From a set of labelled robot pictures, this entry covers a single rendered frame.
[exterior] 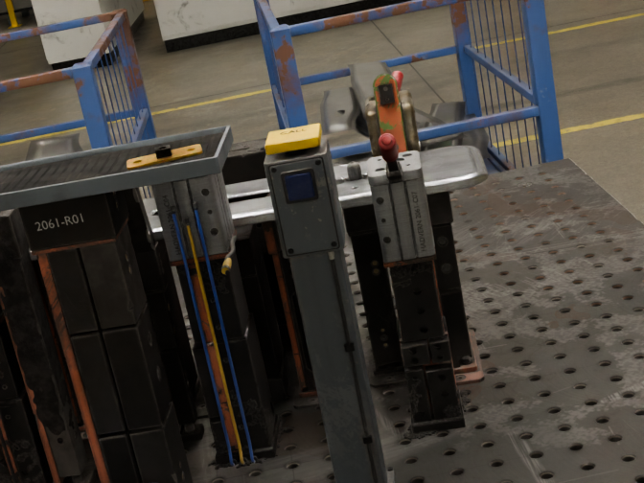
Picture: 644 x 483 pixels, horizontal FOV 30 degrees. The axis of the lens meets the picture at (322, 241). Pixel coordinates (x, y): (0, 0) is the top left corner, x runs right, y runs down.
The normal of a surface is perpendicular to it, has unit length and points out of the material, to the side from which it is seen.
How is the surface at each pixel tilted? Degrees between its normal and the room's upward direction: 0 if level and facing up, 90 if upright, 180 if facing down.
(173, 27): 90
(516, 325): 0
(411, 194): 90
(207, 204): 90
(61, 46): 90
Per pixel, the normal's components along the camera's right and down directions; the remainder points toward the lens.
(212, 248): -0.04, 0.33
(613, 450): -0.18, -0.93
